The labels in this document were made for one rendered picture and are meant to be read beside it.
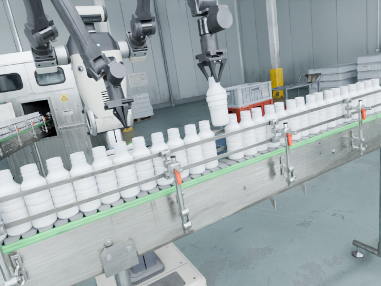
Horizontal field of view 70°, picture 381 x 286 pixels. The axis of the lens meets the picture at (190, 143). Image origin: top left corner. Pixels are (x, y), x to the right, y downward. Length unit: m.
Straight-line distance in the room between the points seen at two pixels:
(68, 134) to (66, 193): 3.73
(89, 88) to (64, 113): 3.12
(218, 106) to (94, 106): 0.67
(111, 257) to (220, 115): 0.54
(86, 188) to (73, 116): 3.69
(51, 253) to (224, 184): 0.55
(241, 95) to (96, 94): 2.14
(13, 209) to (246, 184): 0.72
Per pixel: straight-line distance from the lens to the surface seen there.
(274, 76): 11.02
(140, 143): 0.83
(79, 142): 4.51
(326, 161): 1.34
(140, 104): 10.45
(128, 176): 0.82
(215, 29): 0.90
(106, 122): 1.40
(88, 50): 1.05
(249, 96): 3.34
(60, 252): 0.84
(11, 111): 4.70
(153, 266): 1.74
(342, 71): 7.94
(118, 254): 0.87
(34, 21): 1.27
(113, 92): 1.04
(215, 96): 0.91
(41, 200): 0.81
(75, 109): 4.45
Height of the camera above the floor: 1.32
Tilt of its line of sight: 14 degrees down
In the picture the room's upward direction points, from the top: 9 degrees counter-clockwise
